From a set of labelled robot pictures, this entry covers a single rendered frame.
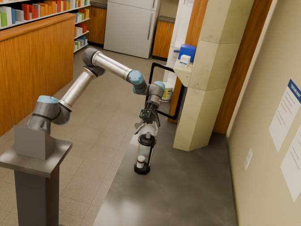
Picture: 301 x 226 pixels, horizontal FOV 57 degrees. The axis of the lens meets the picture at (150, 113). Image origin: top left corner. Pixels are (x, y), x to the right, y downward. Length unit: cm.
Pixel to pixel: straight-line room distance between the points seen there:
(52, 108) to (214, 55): 101
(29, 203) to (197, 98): 126
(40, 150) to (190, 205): 90
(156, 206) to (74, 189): 149
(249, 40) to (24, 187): 175
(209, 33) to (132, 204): 103
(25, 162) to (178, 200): 89
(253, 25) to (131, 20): 496
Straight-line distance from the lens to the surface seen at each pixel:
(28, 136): 172
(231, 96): 220
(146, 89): 170
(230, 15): 169
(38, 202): 197
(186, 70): 174
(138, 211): 150
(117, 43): 699
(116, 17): 688
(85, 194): 287
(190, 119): 186
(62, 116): 185
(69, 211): 273
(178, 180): 173
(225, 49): 175
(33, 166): 173
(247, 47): 209
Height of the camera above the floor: 204
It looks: 28 degrees down
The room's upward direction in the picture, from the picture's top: 11 degrees clockwise
